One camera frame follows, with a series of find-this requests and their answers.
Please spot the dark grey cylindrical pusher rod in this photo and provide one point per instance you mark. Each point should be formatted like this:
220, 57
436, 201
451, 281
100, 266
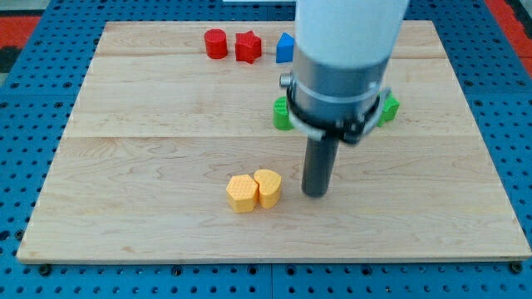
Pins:
318, 165

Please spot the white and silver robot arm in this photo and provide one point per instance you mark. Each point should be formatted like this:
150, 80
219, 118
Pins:
334, 89

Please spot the green cylinder block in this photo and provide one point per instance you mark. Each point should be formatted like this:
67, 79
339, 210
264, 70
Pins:
281, 119

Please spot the yellow heart block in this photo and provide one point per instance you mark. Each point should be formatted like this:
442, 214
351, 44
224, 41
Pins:
270, 185

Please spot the yellow hexagon block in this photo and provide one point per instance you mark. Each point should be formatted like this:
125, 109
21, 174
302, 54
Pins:
242, 193

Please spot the green star block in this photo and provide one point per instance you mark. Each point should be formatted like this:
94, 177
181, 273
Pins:
390, 109

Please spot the blue block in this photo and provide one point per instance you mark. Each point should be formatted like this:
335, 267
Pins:
284, 48

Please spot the red star block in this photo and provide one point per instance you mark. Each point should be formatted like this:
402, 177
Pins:
247, 47

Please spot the wooden board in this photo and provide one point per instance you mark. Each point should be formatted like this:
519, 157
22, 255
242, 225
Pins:
158, 130

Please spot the red cylinder block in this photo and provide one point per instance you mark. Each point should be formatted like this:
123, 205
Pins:
215, 41

